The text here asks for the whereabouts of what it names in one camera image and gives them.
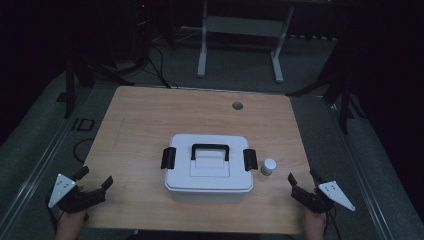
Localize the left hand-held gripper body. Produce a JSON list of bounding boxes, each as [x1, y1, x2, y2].
[[47, 173, 108, 215]]

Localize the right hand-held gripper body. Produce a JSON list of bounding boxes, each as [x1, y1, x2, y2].
[[290, 180, 356, 215]]

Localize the small white-capped bottle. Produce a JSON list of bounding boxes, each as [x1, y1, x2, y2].
[[260, 158, 278, 177]]

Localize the white box lid black handle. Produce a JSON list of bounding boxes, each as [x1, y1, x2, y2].
[[160, 133, 259, 194]]

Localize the white plastic storage box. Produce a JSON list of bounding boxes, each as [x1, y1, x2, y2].
[[170, 190, 248, 204]]

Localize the person's left hand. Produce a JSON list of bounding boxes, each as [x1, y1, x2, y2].
[[54, 209, 90, 240]]

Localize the person's right hand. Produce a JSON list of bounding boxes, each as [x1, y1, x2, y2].
[[302, 209, 328, 240]]

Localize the black floor stand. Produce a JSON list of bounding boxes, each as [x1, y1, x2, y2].
[[286, 46, 368, 136], [56, 58, 136, 119]]

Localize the black looped floor cable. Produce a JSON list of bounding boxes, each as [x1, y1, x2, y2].
[[72, 138, 96, 164]]

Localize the left hand-held gripper cable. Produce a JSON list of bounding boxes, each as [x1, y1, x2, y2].
[[45, 196, 65, 234]]

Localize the hand-held gripper cable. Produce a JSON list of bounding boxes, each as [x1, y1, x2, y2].
[[323, 205, 343, 240], [45, 196, 65, 234]]

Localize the right hand-held gripper cable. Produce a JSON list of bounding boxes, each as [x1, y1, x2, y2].
[[323, 205, 343, 240]]

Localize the black square floor frame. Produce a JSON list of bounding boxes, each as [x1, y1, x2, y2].
[[70, 117, 96, 132]]

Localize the black floor cables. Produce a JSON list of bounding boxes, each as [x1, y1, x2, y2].
[[146, 43, 179, 89]]

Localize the white metal stand frame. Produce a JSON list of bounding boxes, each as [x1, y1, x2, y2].
[[196, 0, 296, 84]]

